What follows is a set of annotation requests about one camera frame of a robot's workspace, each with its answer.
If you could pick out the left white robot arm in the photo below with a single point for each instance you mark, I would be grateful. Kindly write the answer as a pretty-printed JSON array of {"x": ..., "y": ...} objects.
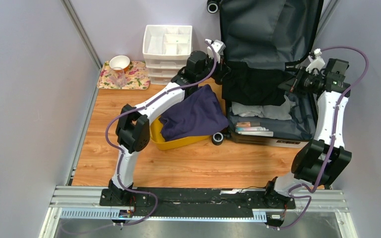
[{"x": 133, "y": 123}]

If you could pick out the small brown box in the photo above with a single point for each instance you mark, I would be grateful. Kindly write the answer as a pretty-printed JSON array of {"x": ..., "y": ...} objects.
[{"x": 247, "y": 124}]

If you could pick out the grey garment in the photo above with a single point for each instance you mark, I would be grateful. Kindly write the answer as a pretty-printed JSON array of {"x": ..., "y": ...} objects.
[{"x": 281, "y": 112}]

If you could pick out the white flat box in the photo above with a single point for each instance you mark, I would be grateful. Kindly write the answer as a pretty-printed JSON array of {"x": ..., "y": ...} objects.
[{"x": 257, "y": 133}]

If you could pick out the white plastic drawer organizer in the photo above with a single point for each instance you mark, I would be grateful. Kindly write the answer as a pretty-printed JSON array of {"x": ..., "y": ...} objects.
[{"x": 165, "y": 50}]

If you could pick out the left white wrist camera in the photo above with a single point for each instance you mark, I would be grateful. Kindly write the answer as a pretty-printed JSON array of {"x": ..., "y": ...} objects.
[{"x": 215, "y": 49}]

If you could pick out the white orange bowl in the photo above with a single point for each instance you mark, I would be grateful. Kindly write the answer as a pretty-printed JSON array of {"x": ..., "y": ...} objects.
[{"x": 120, "y": 62}]

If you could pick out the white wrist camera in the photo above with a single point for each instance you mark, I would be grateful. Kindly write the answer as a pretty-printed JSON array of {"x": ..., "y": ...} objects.
[
  {"x": 215, "y": 49},
  {"x": 316, "y": 61}
]

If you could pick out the yellow plastic basket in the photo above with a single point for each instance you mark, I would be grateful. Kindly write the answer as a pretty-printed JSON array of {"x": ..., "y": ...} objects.
[{"x": 159, "y": 141}]

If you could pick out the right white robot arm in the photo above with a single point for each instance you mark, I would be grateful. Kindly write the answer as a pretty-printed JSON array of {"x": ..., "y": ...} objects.
[{"x": 323, "y": 159}]

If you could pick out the navy blue garment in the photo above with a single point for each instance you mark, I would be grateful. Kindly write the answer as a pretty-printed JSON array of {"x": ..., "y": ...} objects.
[{"x": 199, "y": 114}]

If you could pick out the clear drinking glass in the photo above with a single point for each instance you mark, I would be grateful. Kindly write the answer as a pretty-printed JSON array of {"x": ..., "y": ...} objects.
[{"x": 119, "y": 77}]

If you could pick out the floral serving tray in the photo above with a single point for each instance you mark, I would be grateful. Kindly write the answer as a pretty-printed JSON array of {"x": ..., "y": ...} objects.
[{"x": 136, "y": 77}]

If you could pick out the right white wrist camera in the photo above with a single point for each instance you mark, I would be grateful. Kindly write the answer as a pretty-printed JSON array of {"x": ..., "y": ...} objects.
[{"x": 316, "y": 61}]

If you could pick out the white black space suitcase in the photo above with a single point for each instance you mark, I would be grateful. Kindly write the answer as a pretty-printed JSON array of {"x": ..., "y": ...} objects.
[{"x": 271, "y": 34}]

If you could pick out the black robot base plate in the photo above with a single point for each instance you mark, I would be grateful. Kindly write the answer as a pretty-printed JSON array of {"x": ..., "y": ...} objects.
[{"x": 208, "y": 203}]

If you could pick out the teal white tube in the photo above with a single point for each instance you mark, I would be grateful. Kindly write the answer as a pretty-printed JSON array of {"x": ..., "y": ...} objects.
[{"x": 255, "y": 128}]

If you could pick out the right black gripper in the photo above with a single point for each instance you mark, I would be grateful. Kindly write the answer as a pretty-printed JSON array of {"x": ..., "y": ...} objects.
[{"x": 293, "y": 84}]

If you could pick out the black garment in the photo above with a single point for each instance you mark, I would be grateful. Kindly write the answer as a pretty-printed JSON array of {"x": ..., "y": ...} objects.
[{"x": 254, "y": 87}]

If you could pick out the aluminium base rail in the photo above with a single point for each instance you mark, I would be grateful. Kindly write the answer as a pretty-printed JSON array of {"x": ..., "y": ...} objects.
[{"x": 82, "y": 202}]

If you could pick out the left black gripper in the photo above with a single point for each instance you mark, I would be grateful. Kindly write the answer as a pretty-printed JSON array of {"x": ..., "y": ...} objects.
[{"x": 221, "y": 70}]

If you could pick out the white towel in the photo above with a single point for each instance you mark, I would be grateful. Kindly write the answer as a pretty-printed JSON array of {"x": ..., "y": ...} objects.
[{"x": 256, "y": 113}]

